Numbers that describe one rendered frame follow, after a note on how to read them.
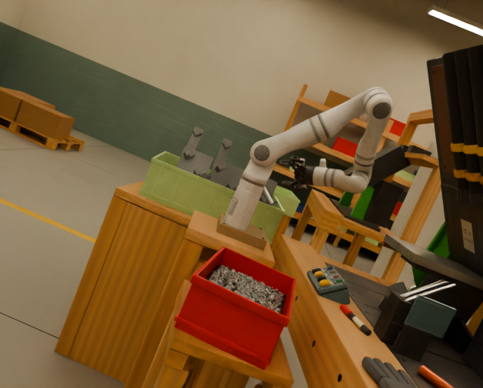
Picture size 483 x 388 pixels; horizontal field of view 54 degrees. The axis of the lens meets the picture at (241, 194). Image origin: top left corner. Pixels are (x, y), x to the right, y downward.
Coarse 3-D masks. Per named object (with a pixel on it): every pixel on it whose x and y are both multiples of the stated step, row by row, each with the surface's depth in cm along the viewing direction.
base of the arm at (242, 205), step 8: (240, 184) 172; (248, 184) 170; (240, 192) 171; (248, 192) 170; (256, 192) 170; (232, 200) 172; (240, 200) 171; (248, 200) 170; (256, 200) 172; (232, 208) 172; (240, 208) 171; (248, 208) 171; (224, 216) 178; (232, 216) 172; (240, 216) 171; (248, 216) 172; (232, 224) 172; (240, 224) 172; (248, 224) 175
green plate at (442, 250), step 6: (444, 222) 123; (444, 228) 123; (438, 234) 123; (444, 234) 123; (432, 240) 125; (438, 240) 124; (444, 240) 122; (432, 246) 125; (438, 246) 123; (444, 246) 121; (432, 252) 125; (438, 252) 123; (444, 252) 120; (450, 258) 118
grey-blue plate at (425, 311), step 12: (420, 300) 105; (432, 300) 105; (420, 312) 106; (432, 312) 106; (444, 312) 106; (408, 324) 106; (420, 324) 106; (432, 324) 106; (444, 324) 106; (408, 336) 106; (420, 336) 106; (396, 348) 107; (408, 348) 106; (420, 348) 106
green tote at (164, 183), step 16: (160, 160) 227; (176, 160) 242; (160, 176) 203; (176, 176) 203; (192, 176) 203; (144, 192) 204; (160, 192) 204; (176, 192) 204; (192, 192) 204; (208, 192) 205; (224, 192) 205; (176, 208) 205; (192, 208) 206; (208, 208) 206; (224, 208) 206; (256, 208) 206; (272, 208) 206; (256, 224) 207; (272, 224) 208
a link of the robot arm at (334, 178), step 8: (328, 176) 181; (336, 176) 180; (344, 176) 178; (352, 176) 176; (360, 176) 175; (328, 184) 182; (336, 184) 180; (344, 184) 178; (352, 184) 175; (360, 184) 174; (352, 192) 178; (360, 192) 177
